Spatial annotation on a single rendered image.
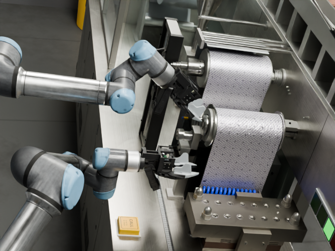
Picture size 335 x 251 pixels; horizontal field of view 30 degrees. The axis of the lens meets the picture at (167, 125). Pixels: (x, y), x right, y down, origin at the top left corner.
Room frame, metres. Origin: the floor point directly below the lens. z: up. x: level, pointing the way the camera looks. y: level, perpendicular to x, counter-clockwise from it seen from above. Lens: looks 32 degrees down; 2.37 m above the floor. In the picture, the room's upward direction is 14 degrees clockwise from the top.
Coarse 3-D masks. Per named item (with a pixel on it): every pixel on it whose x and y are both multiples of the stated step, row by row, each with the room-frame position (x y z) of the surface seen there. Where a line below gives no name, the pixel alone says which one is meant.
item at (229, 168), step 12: (216, 156) 1.79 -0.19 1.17; (228, 156) 1.80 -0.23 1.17; (240, 156) 1.81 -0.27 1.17; (252, 156) 1.83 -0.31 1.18; (264, 156) 1.84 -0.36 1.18; (216, 168) 1.79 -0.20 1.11; (228, 168) 1.81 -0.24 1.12; (240, 168) 1.82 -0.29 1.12; (252, 168) 1.83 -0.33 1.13; (264, 168) 1.84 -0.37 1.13; (204, 180) 1.79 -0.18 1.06; (216, 180) 1.80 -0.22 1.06; (228, 180) 1.81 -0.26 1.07; (240, 180) 1.82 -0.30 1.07; (252, 180) 1.83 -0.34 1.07; (264, 180) 1.85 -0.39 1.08
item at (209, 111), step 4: (204, 112) 1.88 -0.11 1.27; (208, 112) 1.84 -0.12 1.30; (212, 112) 1.83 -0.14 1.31; (212, 116) 1.82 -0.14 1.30; (212, 120) 1.80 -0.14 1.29; (212, 124) 1.79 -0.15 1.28; (216, 124) 1.80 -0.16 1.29; (208, 128) 1.80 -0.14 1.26; (212, 128) 1.79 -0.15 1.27; (216, 128) 1.79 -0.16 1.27; (208, 132) 1.79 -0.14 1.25; (204, 136) 1.81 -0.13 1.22; (208, 136) 1.78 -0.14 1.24; (204, 140) 1.80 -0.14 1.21; (208, 140) 1.79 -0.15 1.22
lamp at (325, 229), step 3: (327, 222) 1.54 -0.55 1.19; (330, 222) 1.53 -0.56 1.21; (327, 225) 1.54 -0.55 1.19; (330, 225) 1.52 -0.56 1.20; (324, 228) 1.55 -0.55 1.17; (327, 228) 1.53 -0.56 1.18; (330, 228) 1.52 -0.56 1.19; (333, 228) 1.51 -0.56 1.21; (324, 231) 1.54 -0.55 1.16; (327, 231) 1.53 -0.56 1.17; (330, 231) 1.51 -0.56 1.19; (333, 231) 1.50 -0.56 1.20; (327, 234) 1.52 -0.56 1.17; (330, 234) 1.51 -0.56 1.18; (327, 237) 1.51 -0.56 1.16; (330, 237) 1.50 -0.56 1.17
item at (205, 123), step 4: (204, 116) 1.84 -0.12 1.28; (208, 116) 1.84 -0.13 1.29; (204, 120) 1.83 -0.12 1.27; (208, 120) 1.82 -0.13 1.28; (200, 124) 1.86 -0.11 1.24; (204, 124) 1.82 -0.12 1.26; (208, 124) 1.81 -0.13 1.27; (200, 128) 1.84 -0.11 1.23; (204, 128) 1.81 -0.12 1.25; (200, 132) 1.83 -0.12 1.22; (204, 132) 1.80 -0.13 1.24
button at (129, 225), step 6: (120, 216) 1.64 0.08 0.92; (126, 216) 1.65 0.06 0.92; (120, 222) 1.61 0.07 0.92; (126, 222) 1.62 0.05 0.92; (132, 222) 1.63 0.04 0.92; (138, 222) 1.64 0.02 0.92; (120, 228) 1.58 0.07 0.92; (126, 228) 1.59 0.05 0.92; (132, 228) 1.60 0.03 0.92; (138, 228) 1.61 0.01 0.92; (120, 234) 1.58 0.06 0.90; (126, 234) 1.58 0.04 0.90; (132, 234) 1.59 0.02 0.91; (138, 234) 1.60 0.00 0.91
